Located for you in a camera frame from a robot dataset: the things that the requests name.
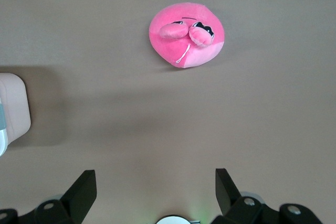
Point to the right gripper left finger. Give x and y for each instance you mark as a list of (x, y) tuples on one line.
[(78, 195)]

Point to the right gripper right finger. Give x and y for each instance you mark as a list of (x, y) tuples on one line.
[(228, 192)]

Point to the white box lid grey latches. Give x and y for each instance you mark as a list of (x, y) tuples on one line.
[(2, 140)]

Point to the pink round plush toy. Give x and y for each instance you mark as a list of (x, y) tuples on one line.
[(183, 48)]

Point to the translucent pink storage box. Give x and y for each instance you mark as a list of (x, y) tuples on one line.
[(18, 103)]

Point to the brown table mat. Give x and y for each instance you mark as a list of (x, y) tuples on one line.
[(168, 129)]

